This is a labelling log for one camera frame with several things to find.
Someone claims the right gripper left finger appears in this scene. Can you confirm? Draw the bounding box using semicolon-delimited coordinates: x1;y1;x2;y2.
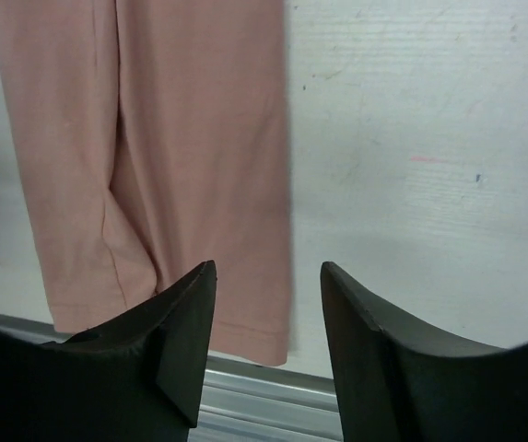
0;261;217;441

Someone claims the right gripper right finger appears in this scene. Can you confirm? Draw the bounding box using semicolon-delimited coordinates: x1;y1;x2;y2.
320;262;528;441

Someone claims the dusty pink printed t-shirt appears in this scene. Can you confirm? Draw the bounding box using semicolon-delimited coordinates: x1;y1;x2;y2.
0;1;292;366

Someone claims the aluminium mounting rail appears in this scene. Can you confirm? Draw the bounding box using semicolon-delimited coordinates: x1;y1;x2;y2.
0;315;340;441

